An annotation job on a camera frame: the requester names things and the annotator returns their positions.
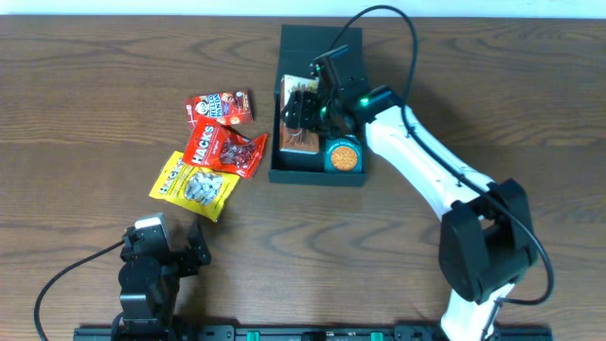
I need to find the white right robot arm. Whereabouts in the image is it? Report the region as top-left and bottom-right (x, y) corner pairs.
(280, 86), (544, 340)

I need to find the brown Pocky box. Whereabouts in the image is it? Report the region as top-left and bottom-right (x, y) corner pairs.
(278, 74), (320, 154)

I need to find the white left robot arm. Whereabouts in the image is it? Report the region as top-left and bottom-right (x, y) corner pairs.
(110, 213), (211, 340)

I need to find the teal Chunkies cookie box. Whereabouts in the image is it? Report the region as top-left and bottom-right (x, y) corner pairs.
(324, 135), (363, 173)

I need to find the dark green open box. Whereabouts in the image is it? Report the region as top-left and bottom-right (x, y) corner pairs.
(268, 24), (366, 187)

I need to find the red Hello Panda box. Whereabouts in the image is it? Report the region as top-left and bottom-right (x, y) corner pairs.
(185, 90), (254, 130)

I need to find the yellow Hacks candy bag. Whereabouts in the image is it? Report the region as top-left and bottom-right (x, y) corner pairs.
(149, 151), (241, 222)

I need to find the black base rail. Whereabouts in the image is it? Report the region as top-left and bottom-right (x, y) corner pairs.
(73, 323), (554, 341)

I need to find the red Hacks candy bag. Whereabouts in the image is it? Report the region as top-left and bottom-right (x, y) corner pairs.
(182, 117), (268, 179)

